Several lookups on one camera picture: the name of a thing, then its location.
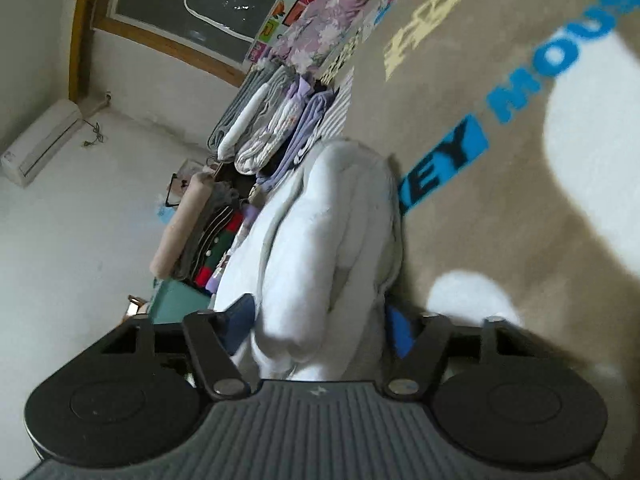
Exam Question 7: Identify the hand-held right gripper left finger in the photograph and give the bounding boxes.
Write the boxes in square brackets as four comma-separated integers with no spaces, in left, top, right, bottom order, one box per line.
[100,294,257,402]

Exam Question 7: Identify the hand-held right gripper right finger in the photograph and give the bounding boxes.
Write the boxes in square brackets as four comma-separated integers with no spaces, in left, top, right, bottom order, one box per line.
[384,305,543,404]

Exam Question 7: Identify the white garment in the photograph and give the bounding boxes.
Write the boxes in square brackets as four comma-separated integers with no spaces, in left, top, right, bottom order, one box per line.
[210,137,406,382]

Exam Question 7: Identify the stack of folded dark clothes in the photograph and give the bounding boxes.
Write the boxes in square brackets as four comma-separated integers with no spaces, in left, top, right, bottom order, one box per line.
[150,170,261,297]

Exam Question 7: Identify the stack of folded pastel clothes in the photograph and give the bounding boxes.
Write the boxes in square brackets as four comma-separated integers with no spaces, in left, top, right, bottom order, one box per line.
[207,62,356,192]

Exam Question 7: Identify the teal box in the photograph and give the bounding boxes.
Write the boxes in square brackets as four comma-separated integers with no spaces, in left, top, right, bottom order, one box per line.
[149,277,215,327]

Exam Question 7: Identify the beige printed blanket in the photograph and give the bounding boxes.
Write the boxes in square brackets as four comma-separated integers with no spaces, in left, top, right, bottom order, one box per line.
[345,0,640,461]

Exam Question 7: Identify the white air conditioner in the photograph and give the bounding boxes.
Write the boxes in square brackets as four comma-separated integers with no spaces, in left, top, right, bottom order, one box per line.
[0,99,84,189]

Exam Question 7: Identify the purple floral sheet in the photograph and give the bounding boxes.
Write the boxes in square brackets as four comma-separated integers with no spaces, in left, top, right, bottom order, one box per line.
[272,0,408,75]

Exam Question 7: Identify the wooden framed window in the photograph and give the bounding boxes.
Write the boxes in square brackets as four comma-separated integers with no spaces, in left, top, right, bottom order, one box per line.
[70,0,301,103]

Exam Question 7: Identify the black wire frame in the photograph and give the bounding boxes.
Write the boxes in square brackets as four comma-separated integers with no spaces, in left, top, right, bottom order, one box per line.
[164,172,193,209]

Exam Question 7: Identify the air conditioner cable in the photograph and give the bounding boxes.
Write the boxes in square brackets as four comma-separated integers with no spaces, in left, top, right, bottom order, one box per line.
[80,91,113,150]

